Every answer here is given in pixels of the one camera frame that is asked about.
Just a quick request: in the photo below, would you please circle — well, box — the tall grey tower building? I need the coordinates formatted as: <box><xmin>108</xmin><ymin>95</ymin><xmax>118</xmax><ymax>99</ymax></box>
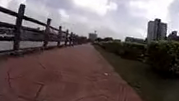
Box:
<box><xmin>144</xmin><ymin>16</ymin><xmax>169</xmax><ymax>44</ymax></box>

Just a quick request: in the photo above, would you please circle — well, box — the red stone paved path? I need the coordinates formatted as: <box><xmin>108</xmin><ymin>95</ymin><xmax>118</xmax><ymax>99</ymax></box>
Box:
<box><xmin>0</xmin><ymin>30</ymin><xmax>176</xmax><ymax>101</ymax></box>

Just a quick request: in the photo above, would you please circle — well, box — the green hedge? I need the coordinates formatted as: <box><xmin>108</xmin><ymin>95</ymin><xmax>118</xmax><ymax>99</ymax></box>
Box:
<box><xmin>89</xmin><ymin>29</ymin><xmax>179</xmax><ymax>79</ymax></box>

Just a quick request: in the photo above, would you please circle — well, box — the dark wooden rail fence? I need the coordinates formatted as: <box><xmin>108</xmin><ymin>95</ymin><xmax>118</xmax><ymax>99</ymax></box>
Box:
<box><xmin>0</xmin><ymin>1</ymin><xmax>92</xmax><ymax>72</ymax></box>

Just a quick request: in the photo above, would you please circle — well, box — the low building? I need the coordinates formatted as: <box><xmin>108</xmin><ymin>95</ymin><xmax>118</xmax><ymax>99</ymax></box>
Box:
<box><xmin>124</xmin><ymin>35</ymin><xmax>147</xmax><ymax>46</ymax></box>

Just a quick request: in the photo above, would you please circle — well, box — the small distant building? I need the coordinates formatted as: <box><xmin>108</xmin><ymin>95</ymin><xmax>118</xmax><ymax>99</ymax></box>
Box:
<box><xmin>87</xmin><ymin>29</ymin><xmax>99</xmax><ymax>42</ymax></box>

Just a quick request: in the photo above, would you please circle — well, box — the grass strip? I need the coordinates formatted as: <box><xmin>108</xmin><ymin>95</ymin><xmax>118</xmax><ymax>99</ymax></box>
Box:
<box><xmin>84</xmin><ymin>44</ymin><xmax>179</xmax><ymax>101</ymax></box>

